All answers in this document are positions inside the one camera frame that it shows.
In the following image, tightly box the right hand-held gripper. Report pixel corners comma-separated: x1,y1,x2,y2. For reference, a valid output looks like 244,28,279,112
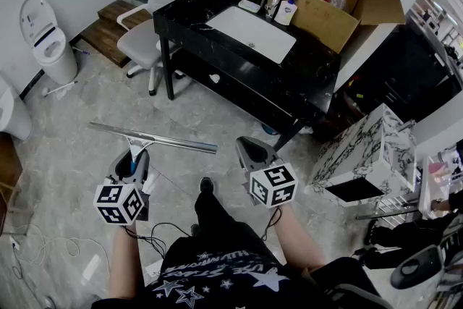
235,136,300,209

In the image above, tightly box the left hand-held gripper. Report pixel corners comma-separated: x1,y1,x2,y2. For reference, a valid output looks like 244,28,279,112
93,148,151,227

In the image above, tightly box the metal squeegee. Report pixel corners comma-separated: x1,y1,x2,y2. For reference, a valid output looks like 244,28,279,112
88,122,218,174

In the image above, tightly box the person's left forearm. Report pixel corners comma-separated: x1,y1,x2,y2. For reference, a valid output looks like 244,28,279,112
108,224,143,301

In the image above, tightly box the person's right forearm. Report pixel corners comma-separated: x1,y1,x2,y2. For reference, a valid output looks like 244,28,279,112
273,204,328,274

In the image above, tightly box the person's black trouser leg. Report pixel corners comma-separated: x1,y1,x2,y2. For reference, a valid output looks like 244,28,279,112
193,190,254,250

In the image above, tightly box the white marble-pattern cabinet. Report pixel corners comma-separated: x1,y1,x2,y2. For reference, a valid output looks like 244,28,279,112
305,103,417,208

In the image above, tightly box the person's black star-print shirt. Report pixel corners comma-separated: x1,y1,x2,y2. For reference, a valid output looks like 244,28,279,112
92,224,384,309

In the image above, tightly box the brown wooden furniture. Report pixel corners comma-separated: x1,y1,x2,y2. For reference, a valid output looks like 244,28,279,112
0,132,25,237

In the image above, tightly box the black marble table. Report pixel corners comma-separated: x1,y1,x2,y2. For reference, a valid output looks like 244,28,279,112
153,0,341,153

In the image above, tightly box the white toilet brush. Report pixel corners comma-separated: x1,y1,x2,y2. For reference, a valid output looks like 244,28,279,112
41,80,79,98

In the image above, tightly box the white ceramic fixture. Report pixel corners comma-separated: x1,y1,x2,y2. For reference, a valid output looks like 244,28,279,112
0,75,33,141

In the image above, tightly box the white toilet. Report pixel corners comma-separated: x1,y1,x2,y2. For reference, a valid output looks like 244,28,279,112
19,0,79,85

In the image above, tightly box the white sink basin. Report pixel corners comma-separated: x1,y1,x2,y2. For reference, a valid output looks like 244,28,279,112
205,5,297,65

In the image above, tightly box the white office chair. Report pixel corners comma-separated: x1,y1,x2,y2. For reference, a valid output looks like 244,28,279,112
116,0,199,96

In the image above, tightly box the wooden step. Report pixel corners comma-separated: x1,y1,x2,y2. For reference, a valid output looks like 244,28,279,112
80,0,153,69

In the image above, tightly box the white blue-pump soap bottle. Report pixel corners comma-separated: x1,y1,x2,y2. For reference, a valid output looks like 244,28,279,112
273,0,298,27

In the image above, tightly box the chrome faucet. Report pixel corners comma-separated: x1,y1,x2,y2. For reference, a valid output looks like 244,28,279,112
263,0,283,20

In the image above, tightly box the pale green soap dish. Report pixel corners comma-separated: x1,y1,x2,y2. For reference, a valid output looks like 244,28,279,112
237,0,261,14

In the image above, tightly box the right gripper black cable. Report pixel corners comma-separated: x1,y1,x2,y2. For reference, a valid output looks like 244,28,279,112
260,206,283,242

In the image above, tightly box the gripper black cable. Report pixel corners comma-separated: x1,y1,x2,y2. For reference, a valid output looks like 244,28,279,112
124,222,192,260
260,206,283,242

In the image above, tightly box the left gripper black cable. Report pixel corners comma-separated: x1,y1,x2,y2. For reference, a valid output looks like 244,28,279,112
124,222,192,260

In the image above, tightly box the thin white floor cable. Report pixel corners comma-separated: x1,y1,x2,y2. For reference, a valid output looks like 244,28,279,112
9,224,111,282

